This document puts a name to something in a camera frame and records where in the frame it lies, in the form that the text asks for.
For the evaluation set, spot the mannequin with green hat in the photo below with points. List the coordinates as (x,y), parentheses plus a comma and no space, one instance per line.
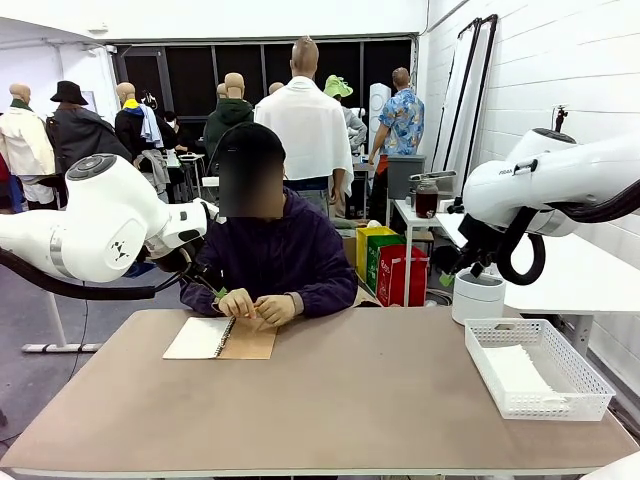
(337,87)

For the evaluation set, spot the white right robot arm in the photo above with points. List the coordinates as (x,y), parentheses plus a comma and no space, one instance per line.
(575,180)

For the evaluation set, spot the glass jar dark liquid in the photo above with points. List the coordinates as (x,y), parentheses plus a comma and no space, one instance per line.
(426,200)

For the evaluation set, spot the mannequin with black hat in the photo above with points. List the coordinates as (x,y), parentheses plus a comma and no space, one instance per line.
(80,130)

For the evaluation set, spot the white cylindrical bin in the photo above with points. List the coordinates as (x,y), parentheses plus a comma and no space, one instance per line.
(475,305)

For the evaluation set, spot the cardboard box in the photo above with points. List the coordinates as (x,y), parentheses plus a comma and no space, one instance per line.
(351,250)

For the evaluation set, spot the white perforated plastic basket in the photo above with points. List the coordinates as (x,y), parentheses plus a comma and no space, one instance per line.
(585,380)

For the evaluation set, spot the small white background table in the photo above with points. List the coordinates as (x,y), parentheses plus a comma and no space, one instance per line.
(192,159)

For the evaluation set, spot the black framed white panel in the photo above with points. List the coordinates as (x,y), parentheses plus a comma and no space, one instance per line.
(484,60)
(462,75)

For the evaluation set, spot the dark window wall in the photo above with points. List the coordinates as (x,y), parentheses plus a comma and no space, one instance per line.
(190,75)

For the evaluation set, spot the person's left hand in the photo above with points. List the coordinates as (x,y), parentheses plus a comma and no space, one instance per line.
(275,310)

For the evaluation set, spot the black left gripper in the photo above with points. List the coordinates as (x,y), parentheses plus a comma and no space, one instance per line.
(205,275)

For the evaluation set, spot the green shopping bag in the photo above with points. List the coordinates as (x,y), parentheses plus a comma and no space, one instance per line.
(385,241)

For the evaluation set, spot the mannequin black jacket yellow collar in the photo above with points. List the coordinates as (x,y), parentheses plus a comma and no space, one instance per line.
(131,125)

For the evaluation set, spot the mannequin in green hoodie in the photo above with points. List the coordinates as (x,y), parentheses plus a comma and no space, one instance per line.
(225,115)

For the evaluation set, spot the spiral notebook brown cover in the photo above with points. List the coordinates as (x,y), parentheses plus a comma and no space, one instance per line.
(195,340)

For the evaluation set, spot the yellow shopping bag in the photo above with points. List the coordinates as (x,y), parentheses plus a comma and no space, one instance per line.
(370,235)

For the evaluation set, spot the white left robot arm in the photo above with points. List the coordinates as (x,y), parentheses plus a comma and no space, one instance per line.
(100,225)

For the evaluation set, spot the grey bin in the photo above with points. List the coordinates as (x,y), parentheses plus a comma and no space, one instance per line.
(405,175)

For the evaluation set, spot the background person in black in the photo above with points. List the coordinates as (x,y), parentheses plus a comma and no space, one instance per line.
(172,132)

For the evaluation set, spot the white table leg stand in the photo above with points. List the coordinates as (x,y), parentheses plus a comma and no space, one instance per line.
(55,347)

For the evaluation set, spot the person's left forearm purple sleeve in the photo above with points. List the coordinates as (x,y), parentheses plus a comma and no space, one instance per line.
(325,300)

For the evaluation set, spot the person's right hand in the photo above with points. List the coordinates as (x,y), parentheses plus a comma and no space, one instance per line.
(235,302)

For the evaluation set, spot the white work table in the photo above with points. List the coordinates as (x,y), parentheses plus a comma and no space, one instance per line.
(575,280)

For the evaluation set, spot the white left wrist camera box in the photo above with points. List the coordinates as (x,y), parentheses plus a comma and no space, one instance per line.
(214,210)

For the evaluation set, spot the white paper sheet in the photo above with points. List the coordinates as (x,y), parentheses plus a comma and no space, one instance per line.
(515,372)

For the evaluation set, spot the grey green cloth pile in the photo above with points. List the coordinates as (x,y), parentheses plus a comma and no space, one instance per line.
(350,227)

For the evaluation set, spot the tall white air purifier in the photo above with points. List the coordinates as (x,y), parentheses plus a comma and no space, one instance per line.
(377,100)

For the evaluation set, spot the bare mannequin head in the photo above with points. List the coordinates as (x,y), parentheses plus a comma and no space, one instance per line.
(276,88)
(221,91)

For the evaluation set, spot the grey tool on jar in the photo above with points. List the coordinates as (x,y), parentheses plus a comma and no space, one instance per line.
(432,175)

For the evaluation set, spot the black cap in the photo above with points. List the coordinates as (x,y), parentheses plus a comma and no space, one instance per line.
(250,140)

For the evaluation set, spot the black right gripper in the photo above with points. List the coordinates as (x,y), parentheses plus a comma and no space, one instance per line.
(480,242)

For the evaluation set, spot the black tripod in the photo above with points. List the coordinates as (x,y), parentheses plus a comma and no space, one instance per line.
(561,117)

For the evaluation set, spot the red shopping bag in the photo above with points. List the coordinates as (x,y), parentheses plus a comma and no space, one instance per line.
(395,280)

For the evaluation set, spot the mannequin in cream coat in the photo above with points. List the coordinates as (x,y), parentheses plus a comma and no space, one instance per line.
(22,140)

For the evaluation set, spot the person's right forearm purple sleeve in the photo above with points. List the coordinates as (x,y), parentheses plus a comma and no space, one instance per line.
(200,297)

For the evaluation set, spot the person in purple jacket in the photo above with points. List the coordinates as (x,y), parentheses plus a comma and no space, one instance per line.
(285,250)

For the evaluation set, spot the mannequin with white cloth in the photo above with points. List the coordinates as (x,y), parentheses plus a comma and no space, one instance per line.
(310,125)

